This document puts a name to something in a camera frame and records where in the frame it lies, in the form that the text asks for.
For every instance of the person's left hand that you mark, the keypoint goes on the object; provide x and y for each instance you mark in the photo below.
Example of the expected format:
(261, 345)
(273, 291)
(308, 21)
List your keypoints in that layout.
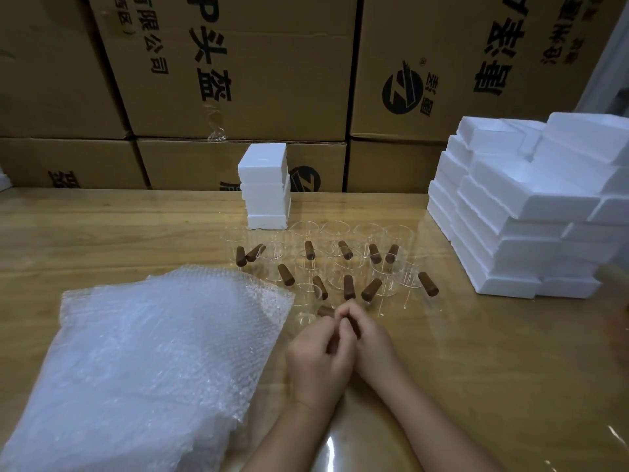
(314, 363)

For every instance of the person's right hand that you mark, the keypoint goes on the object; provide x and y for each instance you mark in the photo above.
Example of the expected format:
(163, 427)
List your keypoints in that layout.
(376, 351)

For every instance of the person's right fingers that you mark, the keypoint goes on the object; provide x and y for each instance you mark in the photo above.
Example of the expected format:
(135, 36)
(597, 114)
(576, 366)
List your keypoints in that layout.
(358, 314)

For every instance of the person's left fingers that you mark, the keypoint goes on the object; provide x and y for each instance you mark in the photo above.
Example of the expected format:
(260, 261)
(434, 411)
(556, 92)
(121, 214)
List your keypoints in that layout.
(339, 339)

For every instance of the person's left forearm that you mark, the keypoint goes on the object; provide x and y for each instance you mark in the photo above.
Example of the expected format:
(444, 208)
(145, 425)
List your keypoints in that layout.
(290, 437)

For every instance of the person's right forearm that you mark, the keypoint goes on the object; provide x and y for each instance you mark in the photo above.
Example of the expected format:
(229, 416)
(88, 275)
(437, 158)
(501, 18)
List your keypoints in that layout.
(427, 427)

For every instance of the group of clear glass cups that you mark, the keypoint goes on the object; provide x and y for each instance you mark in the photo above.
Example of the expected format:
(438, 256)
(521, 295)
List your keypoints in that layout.
(344, 260)

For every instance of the short stack of foam blocks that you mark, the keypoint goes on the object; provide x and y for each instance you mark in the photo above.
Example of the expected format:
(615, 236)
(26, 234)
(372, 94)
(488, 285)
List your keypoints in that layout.
(265, 191)

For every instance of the pile of bubble wrap sheets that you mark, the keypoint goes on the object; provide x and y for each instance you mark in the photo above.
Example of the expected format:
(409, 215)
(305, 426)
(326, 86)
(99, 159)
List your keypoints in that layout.
(142, 368)

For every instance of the large pile of foam blocks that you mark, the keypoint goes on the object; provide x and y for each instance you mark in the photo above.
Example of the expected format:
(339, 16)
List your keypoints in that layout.
(526, 206)

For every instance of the clear tape scrap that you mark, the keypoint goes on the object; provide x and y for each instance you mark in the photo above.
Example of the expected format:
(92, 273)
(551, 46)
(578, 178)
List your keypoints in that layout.
(216, 130)

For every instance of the stack of brown cardboard boxes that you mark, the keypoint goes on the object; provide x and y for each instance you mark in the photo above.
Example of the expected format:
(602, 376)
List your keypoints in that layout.
(275, 68)

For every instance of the white foam piece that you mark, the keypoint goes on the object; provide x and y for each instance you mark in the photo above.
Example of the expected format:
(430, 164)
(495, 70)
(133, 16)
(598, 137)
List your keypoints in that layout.
(4, 181)

